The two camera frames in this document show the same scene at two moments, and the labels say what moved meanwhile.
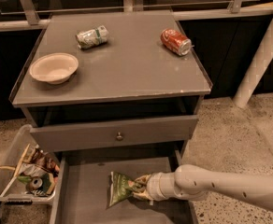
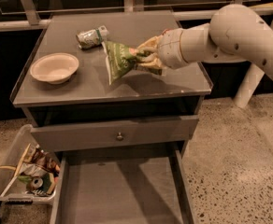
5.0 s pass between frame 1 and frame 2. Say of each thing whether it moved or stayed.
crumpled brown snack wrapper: stayed
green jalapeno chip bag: moved
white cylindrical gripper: moved
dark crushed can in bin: stayed
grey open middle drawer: stayed
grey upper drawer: stayed
